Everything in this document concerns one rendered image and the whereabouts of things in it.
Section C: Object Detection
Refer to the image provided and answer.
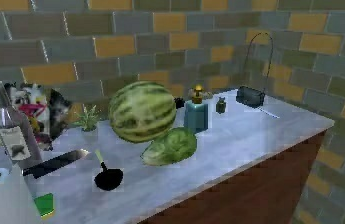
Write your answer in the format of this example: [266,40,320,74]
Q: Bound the small dark green shaker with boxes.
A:
[215,97,227,115]

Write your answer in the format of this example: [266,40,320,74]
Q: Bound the black toaster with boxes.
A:
[235,85,267,109]

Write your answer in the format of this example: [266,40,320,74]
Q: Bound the small green houseplant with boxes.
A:
[72,104,102,143]

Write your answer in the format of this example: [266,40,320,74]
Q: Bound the striped green watermelon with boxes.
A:
[108,80,178,144]

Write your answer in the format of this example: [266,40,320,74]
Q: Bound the blue soap dispenser bottle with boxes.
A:
[183,84,210,135]

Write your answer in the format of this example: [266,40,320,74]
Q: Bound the black toaster cable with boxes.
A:
[243,31,275,95]

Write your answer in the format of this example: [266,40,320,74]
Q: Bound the small black round object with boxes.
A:
[174,97,186,110]

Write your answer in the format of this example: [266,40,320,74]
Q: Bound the green sponge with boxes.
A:
[33,192,56,219]

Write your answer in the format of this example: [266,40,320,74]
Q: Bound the black and white cow statue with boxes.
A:
[0,82,73,152]

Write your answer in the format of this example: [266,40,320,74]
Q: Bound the white paper towel roll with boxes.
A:
[0,167,43,224]

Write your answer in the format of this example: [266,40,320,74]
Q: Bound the brown counter with grey top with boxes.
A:
[0,88,336,224]

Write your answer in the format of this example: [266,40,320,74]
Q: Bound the black handled kitchen knife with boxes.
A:
[22,148,90,179]

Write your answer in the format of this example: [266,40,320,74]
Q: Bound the clear glass bottle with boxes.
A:
[0,80,43,170]

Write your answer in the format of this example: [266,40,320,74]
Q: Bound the green lettuce head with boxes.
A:
[140,126,198,167]

